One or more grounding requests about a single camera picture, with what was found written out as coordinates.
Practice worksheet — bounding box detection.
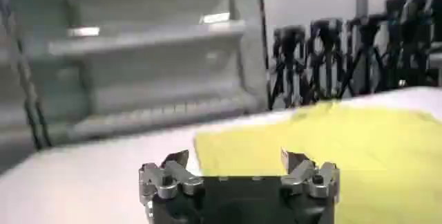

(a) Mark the yellow cloth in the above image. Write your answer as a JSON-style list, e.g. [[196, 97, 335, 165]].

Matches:
[[193, 101, 442, 224]]

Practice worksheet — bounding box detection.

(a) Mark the white shelf unit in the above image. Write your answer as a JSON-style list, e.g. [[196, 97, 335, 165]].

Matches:
[[0, 0, 269, 150]]

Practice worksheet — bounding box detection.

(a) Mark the black cable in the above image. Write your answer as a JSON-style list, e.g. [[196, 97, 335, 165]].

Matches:
[[0, 0, 53, 150]]

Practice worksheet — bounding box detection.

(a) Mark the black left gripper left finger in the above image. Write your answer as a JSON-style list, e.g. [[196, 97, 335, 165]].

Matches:
[[138, 149, 205, 206]]

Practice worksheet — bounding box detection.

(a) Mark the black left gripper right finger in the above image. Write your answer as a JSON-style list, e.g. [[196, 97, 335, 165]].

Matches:
[[280, 148, 340, 203]]

